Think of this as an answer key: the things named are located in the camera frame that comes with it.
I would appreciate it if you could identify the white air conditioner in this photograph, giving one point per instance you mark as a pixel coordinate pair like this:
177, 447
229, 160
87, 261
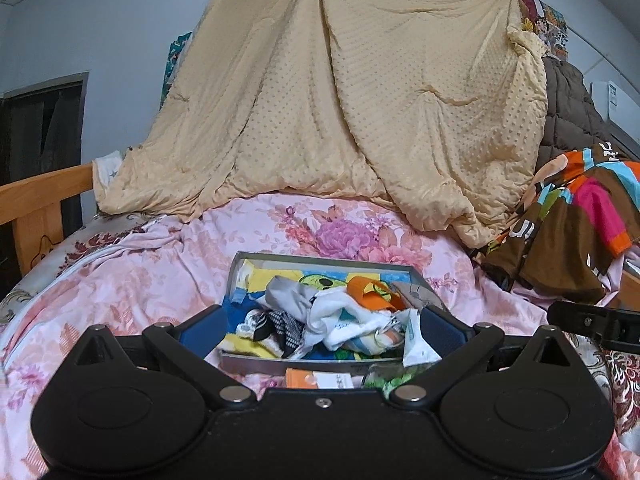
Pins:
615, 105

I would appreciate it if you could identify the pastel striped sock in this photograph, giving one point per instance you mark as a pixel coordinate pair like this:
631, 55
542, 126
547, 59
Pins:
372, 342

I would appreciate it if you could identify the brown quilted blanket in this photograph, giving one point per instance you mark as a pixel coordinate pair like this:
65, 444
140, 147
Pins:
565, 105

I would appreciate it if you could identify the grey cloth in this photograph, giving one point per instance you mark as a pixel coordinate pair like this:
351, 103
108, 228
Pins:
290, 295

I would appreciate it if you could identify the brown colourful printed blanket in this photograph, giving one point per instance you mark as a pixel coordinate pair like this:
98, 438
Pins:
550, 240

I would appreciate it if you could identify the dark window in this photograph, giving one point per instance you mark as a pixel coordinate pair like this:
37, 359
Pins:
40, 130

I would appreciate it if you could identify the teal wall poster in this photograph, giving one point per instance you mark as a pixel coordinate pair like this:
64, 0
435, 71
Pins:
175, 60

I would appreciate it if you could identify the green printed packet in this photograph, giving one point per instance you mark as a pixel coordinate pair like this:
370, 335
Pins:
390, 380

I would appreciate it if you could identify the orange cloth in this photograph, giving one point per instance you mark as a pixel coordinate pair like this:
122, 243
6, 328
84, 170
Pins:
365, 292

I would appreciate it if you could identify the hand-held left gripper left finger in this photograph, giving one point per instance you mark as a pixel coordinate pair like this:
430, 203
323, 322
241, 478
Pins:
202, 330

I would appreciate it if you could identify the cartoon print metal tin box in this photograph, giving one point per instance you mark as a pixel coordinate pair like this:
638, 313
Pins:
255, 282

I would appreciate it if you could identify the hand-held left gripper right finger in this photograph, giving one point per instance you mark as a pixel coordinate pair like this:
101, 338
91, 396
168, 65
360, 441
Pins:
440, 329

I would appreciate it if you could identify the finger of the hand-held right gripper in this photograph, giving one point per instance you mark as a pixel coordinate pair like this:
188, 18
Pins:
631, 332
575, 317

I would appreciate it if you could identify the pink floral bedsheet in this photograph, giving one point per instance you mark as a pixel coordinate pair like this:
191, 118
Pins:
125, 280

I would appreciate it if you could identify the orange white small box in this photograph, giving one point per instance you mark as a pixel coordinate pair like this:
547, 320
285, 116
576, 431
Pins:
305, 377

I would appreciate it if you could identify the colourful wall poster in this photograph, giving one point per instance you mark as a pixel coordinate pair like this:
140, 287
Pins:
545, 20

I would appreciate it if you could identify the white plastic packet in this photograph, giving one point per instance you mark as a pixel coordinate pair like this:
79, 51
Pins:
417, 347

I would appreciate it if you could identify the navy white dotted sock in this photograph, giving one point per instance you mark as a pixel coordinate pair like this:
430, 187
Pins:
287, 332

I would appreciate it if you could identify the white star print pillow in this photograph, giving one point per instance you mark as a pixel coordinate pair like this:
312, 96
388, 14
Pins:
107, 170

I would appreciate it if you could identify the yellow dotted blanket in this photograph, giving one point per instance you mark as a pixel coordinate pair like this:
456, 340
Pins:
325, 110

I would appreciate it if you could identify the wooden bed frame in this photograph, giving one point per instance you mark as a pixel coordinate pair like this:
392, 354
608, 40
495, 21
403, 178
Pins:
45, 190

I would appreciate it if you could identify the white whale print cloth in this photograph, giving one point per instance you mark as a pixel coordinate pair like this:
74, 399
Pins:
335, 317

